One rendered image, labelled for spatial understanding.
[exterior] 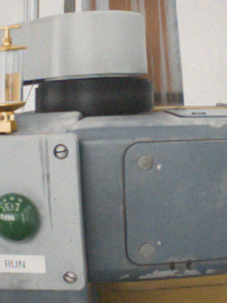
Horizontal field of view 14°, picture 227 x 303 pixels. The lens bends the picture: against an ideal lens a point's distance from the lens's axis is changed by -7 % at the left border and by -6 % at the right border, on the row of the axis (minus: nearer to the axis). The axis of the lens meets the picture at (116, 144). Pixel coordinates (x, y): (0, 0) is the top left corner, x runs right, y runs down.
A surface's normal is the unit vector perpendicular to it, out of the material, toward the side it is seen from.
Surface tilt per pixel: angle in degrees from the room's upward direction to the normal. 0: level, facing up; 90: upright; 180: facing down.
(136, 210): 90
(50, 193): 90
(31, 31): 90
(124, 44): 90
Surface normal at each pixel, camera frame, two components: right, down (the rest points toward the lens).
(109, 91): 0.26, 0.04
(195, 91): 0.00, 0.05
